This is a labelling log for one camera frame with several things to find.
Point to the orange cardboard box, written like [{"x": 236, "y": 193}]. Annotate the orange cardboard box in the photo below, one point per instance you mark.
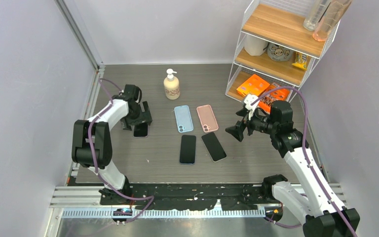
[{"x": 266, "y": 101}]

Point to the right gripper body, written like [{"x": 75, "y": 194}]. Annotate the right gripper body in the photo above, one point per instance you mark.
[{"x": 261, "y": 123}]

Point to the black smartphone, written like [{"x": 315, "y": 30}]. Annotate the black smartphone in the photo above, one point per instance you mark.
[{"x": 213, "y": 147}]

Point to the pink phone case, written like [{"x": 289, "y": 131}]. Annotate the pink phone case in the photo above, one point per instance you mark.
[{"x": 207, "y": 118}]

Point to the yellow cardboard box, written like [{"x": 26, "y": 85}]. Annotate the yellow cardboard box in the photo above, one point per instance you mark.
[{"x": 250, "y": 84}]

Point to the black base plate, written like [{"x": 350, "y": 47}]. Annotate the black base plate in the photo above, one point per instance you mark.
[{"x": 193, "y": 197}]

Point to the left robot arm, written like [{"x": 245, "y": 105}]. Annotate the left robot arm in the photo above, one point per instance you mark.
[{"x": 92, "y": 144}]

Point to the cream lotion pump bottle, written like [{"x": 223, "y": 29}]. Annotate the cream lotion pump bottle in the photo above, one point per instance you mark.
[{"x": 171, "y": 85}]

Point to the white wire shelf rack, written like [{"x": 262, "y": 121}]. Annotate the white wire shelf rack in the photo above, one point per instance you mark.
[{"x": 279, "y": 22}]

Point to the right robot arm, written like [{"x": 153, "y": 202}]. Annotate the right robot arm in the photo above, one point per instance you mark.
[{"x": 319, "y": 210}]

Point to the cartoon printed tin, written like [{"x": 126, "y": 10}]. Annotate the cartoon printed tin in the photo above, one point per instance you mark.
[{"x": 279, "y": 53}]

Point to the white paper roll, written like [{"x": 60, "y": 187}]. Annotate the white paper roll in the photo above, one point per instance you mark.
[{"x": 255, "y": 46}]

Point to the clear plastic bottle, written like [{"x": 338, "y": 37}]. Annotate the clear plastic bottle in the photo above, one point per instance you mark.
[{"x": 315, "y": 14}]

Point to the light blue phone case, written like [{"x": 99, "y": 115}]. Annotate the light blue phone case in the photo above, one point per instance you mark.
[{"x": 183, "y": 118}]

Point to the dark phone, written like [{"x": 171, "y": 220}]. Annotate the dark phone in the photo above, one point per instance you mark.
[{"x": 140, "y": 130}]

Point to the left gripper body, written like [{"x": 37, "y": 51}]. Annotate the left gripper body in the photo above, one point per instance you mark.
[{"x": 137, "y": 116}]

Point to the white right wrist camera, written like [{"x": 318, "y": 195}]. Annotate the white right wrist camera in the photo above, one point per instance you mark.
[{"x": 250, "y": 103}]

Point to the yellow snack packet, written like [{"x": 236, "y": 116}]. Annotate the yellow snack packet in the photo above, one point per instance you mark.
[{"x": 301, "y": 61}]

